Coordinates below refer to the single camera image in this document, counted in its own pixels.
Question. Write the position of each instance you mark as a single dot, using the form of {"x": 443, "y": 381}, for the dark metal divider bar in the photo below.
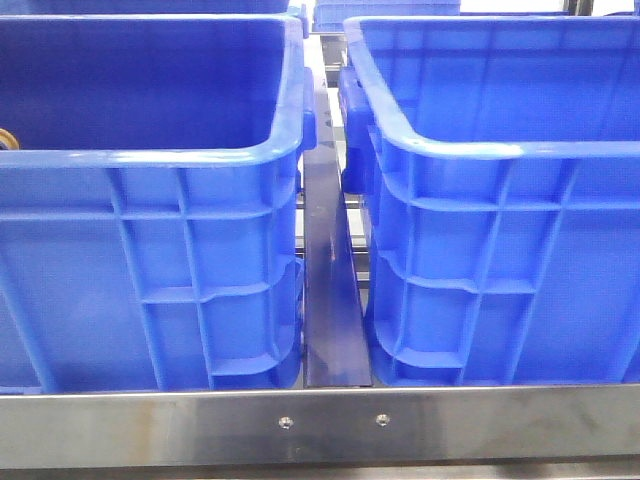
{"x": 336, "y": 349}

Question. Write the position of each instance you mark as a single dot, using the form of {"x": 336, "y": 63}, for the blue source plastic crate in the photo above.
{"x": 148, "y": 218}

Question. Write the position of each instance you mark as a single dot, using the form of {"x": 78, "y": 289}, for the blue target plastic crate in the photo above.
{"x": 502, "y": 186}

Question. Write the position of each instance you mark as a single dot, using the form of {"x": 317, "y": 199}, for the blue far crate centre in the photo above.
{"x": 329, "y": 16}

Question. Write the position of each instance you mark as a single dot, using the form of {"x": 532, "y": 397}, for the blue rear left crate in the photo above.
{"x": 80, "y": 7}

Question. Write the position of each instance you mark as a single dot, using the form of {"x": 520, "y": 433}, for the steel front rail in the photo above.
{"x": 348, "y": 425}

